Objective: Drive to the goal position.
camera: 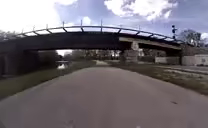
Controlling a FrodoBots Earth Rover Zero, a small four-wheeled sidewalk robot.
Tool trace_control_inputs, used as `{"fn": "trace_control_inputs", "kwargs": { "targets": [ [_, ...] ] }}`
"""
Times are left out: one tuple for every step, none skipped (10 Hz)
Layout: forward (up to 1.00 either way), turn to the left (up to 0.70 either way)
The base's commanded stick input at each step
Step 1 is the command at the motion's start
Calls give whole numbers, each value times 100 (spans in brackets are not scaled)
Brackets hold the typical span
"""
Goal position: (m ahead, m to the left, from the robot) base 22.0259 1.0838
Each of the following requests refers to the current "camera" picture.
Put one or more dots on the pale concrete wall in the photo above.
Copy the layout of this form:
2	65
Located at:
200	60

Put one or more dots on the grey paved path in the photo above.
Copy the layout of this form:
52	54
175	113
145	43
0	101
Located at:
105	100

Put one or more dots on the trees behind bridge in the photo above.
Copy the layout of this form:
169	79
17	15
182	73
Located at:
92	54

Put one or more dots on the signal pole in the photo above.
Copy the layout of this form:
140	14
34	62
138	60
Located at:
174	31

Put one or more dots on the group of trees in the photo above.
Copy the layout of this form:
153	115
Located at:
192	36

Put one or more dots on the grass verge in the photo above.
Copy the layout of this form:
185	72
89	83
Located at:
22	81
178	78

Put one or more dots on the dark road bridge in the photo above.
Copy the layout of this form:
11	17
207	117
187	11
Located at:
75	41

